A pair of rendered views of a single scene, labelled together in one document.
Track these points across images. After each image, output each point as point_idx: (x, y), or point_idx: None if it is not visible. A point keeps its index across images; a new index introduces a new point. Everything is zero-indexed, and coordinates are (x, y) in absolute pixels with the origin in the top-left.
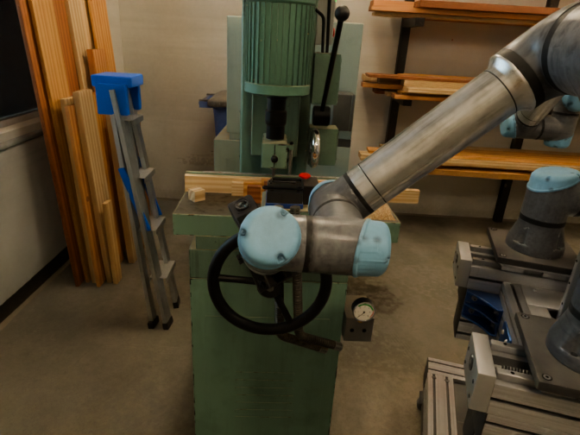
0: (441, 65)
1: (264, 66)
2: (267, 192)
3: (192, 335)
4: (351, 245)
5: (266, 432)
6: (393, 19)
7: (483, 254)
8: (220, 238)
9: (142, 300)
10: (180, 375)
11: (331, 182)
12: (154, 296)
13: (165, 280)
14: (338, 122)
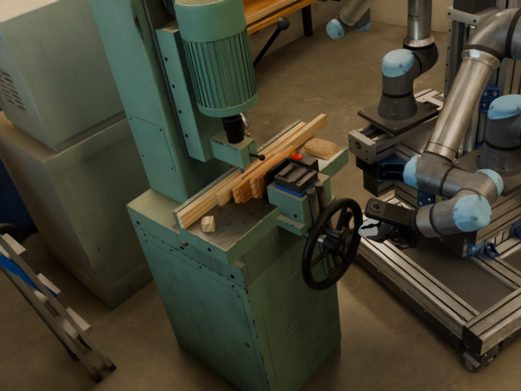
0: None
1: (235, 91)
2: (299, 186)
3: (256, 328)
4: (495, 190)
5: (309, 352)
6: None
7: (368, 132)
8: (258, 243)
9: (50, 370)
10: (182, 385)
11: (417, 160)
12: (55, 357)
13: (41, 337)
14: None
